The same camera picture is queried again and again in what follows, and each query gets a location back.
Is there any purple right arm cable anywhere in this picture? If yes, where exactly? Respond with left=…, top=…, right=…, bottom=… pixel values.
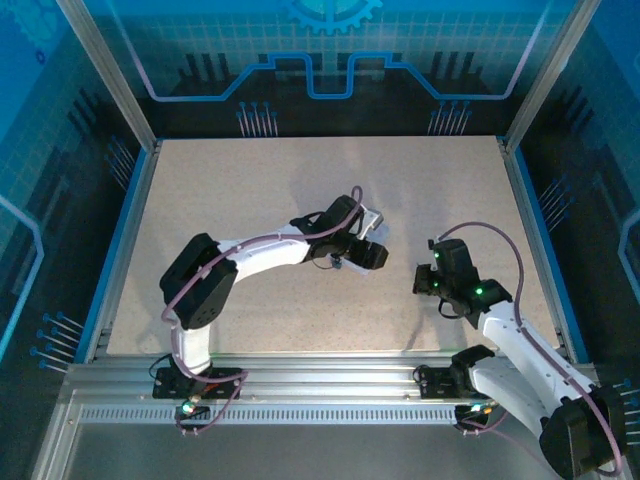
left=433, top=221, right=626, bottom=476

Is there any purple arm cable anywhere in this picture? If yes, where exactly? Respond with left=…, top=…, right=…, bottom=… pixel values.
left=433, top=221, right=626, bottom=476
left=160, top=185, right=365, bottom=437

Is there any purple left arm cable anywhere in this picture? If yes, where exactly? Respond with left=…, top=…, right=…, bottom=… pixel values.
left=160, top=185, right=365, bottom=437

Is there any aluminium side rail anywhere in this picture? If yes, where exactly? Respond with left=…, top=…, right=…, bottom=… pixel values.
left=83, top=142, right=164, bottom=362
left=498, top=139, right=584, bottom=362

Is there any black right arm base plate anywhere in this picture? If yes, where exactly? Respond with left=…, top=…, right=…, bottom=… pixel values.
left=414, top=363, right=476, bottom=401

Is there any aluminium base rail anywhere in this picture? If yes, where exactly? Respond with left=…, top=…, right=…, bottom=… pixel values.
left=64, top=353, right=601, bottom=404

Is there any slotted grey cable duct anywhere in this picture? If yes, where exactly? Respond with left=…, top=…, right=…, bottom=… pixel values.
left=78, top=405, right=464, bottom=427

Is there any aluminium frame post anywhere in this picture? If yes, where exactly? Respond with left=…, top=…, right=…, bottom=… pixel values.
left=54, top=0, right=162, bottom=152
left=503, top=0, right=601, bottom=151

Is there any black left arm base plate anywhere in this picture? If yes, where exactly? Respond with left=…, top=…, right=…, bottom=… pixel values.
left=152, top=367, right=249, bottom=401

